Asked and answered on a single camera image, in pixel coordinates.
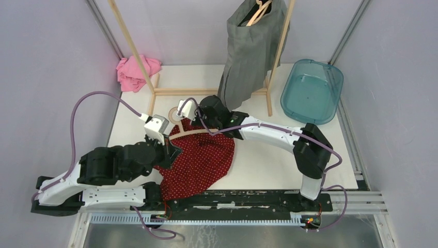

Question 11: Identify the red polka dot cloth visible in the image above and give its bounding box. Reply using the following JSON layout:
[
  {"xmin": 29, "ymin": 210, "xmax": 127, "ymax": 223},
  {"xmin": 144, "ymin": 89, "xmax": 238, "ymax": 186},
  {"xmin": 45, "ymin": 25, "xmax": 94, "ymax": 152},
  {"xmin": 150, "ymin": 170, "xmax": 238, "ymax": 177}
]
[{"xmin": 154, "ymin": 133, "xmax": 235, "ymax": 201}]

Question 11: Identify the pink cloth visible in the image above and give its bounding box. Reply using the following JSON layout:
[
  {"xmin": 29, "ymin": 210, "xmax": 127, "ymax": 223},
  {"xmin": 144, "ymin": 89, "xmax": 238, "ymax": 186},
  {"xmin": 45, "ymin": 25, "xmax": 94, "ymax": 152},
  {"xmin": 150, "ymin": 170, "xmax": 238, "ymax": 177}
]
[{"xmin": 116, "ymin": 55, "xmax": 162, "ymax": 92}]

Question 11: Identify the grey pleated skirt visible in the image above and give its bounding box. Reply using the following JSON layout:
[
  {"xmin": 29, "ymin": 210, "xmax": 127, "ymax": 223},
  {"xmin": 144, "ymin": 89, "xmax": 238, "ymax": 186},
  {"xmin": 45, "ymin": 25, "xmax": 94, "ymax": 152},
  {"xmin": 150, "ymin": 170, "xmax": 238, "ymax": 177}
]
[{"xmin": 217, "ymin": 1, "xmax": 287, "ymax": 111}]

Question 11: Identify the teal plastic basket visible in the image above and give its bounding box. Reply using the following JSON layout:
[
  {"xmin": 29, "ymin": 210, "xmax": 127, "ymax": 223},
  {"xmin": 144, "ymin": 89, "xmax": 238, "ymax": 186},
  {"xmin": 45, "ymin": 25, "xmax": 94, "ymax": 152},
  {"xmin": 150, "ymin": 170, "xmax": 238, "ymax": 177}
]
[{"xmin": 280, "ymin": 59, "xmax": 344, "ymax": 125}]

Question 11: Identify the wooden clothes rack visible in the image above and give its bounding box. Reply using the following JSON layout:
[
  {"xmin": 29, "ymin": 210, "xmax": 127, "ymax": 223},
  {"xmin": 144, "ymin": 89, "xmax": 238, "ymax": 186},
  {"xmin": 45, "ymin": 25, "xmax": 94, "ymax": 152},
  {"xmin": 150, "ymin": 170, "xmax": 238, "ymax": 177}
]
[{"xmin": 105, "ymin": 0, "xmax": 299, "ymax": 119}]

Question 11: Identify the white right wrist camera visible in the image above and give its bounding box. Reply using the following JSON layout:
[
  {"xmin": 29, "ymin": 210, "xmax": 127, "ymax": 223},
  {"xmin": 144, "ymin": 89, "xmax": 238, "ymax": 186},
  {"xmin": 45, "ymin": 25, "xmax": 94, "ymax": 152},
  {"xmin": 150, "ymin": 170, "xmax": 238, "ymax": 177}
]
[{"xmin": 176, "ymin": 98, "xmax": 198, "ymax": 121}]

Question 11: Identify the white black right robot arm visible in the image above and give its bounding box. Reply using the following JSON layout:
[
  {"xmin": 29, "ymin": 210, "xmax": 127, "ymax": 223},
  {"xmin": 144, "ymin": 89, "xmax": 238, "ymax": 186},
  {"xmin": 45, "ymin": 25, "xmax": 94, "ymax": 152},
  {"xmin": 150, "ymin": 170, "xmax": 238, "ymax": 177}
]
[{"xmin": 177, "ymin": 95, "xmax": 335, "ymax": 211}]

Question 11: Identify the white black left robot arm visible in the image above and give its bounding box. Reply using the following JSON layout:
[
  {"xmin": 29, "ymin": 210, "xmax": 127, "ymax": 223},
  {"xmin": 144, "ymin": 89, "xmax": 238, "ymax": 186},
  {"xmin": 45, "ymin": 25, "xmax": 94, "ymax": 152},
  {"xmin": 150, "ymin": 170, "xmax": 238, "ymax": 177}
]
[{"xmin": 30, "ymin": 136, "xmax": 183, "ymax": 216}]

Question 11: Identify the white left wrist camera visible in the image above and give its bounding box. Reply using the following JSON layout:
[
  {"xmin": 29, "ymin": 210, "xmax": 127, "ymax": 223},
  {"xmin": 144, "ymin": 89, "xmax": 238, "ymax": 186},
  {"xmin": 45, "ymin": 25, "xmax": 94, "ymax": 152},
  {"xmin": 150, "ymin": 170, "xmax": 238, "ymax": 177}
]
[{"xmin": 139, "ymin": 113, "xmax": 169, "ymax": 145}]

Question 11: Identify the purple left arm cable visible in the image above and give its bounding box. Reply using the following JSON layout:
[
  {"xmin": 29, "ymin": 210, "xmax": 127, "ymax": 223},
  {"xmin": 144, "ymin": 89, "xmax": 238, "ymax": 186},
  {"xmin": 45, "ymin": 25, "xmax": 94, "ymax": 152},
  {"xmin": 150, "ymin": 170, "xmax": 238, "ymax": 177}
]
[{"xmin": 30, "ymin": 90, "xmax": 178, "ymax": 240}]

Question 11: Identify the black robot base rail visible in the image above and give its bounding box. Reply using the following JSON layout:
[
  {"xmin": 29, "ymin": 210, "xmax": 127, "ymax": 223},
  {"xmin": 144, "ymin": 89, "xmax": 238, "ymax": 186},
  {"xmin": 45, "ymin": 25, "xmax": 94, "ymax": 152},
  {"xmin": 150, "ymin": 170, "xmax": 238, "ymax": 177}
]
[{"xmin": 129, "ymin": 189, "xmax": 333, "ymax": 222}]

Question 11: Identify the wooden clothes hanger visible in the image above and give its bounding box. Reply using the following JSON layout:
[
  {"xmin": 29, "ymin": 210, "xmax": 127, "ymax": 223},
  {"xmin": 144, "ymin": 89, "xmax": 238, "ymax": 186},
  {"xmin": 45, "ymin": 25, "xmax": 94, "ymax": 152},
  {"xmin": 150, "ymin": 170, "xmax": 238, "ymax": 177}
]
[{"xmin": 246, "ymin": 0, "xmax": 272, "ymax": 26}]

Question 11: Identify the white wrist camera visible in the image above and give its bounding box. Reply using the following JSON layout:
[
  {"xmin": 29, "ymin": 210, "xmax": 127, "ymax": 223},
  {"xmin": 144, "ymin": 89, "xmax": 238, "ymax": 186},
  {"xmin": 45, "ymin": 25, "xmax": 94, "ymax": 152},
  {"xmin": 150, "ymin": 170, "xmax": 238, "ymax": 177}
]
[
  {"xmin": 139, "ymin": 113, "xmax": 169, "ymax": 145},
  {"xmin": 176, "ymin": 98, "xmax": 198, "ymax": 121}
]

